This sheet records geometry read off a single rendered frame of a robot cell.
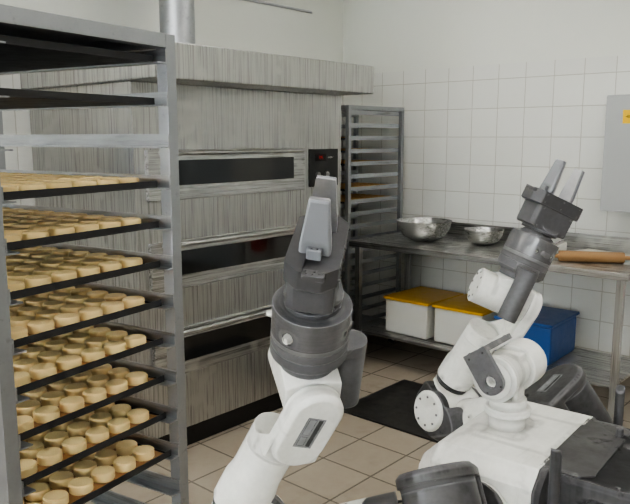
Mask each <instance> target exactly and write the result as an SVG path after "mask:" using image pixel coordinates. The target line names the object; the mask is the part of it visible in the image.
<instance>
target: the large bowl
mask: <svg viewBox="0 0 630 504"><path fill-rule="evenodd" d="M396 221H397V224H398V228H399V230H400V231H401V233H402V234H403V236H405V237H407V238H409V239H411V240H414V241H417V242H432V241H435V240H437V239H440V238H442V237H444V236H445V235H446V233H447V232H448V231H449V229H450V227H451V222H452V220H450V219H445V218H434V217H407V218H399V219H396Z"/></svg>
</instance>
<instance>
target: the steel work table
mask: <svg viewBox="0 0 630 504"><path fill-rule="evenodd" d="M466 227H496V228H502V229H504V231H503V235H502V237H501V238H500V240H499V241H498V242H496V243H493V244H491V245H477V244H475V243H473V242H471V241H469V240H468V238H467V237H466V235H465V231H464V228H466ZM512 228H513V227H505V226H493V225H482V224H471V223H460V222H451V227H450V229H449V231H448V232H447V233H446V235H445V236H444V237H442V238H440V239H437V240H435V241H432V242H417V241H414V240H411V239H409V238H407V237H405V236H403V234H402V233H401V232H396V233H390V234H384V235H378V236H373V237H367V238H361V239H355V240H350V241H349V246H353V247H355V311H354V330H358V331H361V332H362V333H366V334H370V335H375V336H379V337H384V338H388V339H392V340H397V341H401V342H404V343H410V344H415V345H419V346H423V347H428V348H432V349H437V350H441V351H445V352H450V351H451V350H452V349H453V347H454V345H449V344H445V343H440V342H436V341H434V337H432V338H429V339H426V340H425V339H421V338H417V337H412V336H408V335H404V334H399V333H395V332H391V331H387V330H386V321H385V322H382V323H379V324H376V325H373V326H370V327H367V328H364V329H362V264H363V248H369V249H377V250H385V251H392V252H400V253H405V258H404V290H407V289H411V254H416V255H424V256H431V257H439V258H447V259H455V260H463V261H470V262H478V263H486V264H494V265H499V264H498V261H497V259H498V257H499V255H500V253H501V250H502V248H503V246H504V244H505V242H506V240H507V238H508V236H509V234H510V232H511V230H512ZM564 239H565V240H564V241H566V242H567V250H566V251H576V250H582V249H588V248H589V249H596V250H604V251H611V252H624V253H626V254H630V238H628V237H617V236H606V235H595V234H583V233H572V232H567V234H566V236H565V238H564ZM548 271H549V272H556V273H564V274H572V275H580V276H588V277H595V278H603V279H611V280H617V281H616V296H615V310H614V325H613V339H612V354H608V353H603V352H597V351H592V350H587V349H582V348H577V347H575V348H574V350H573V351H571V352H570V353H568V354H567V355H565V356H563V357H562V358H560V359H559V360H557V361H556V362H554V363H552V364H551V365H548V366H547V369H546V371H548V370H550V369H552V368H554V367H556V366H559V365H563V364H569V363H570V364H577V365H580V366H581V367H582V368H583V370H584V371H585V373H586V378H587V380H588V381H589V383H590V384H591V385H596V386H600V387H604V388H609V397H608V413H609V415H610V416H611V418H612V419H614V405H615V391H616V386H617V385H619V384H620V383H622V382H623V381H624V380H626V379H627V378H628V377H630V358H628V357H623V356H621V348H622V334H623V320H624V306H625V292H626V281H627V282H628V281H630V260H625V262H624V263H596V262H568V261H559V260H558V258H554V259H553V261H552V263H551V265H550V267H549V268H548Z"/></svg>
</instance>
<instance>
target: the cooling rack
mask: <svg viewBox="0 0 630 504"><path fill-rule="evenodd" d="M345 110H346V133H345V221H346V222H348V223H349V228H350V231H349V232H348V239H349V241H350V237H351V112H352V110H363V111H387V112H401V111H402V107H383V106H363V105H341V113H345ZM344 291H345V292H346V293H347V294H348V295H349V296H350V246H349V242H347V246H346V250H345V281H344ZM385 321H386V319H382V318H376V319H373V320H369V321H366V322H362V329H364V328H367V327H370V326H373V325H376V324H379V323H382V322H385Z"/></svg>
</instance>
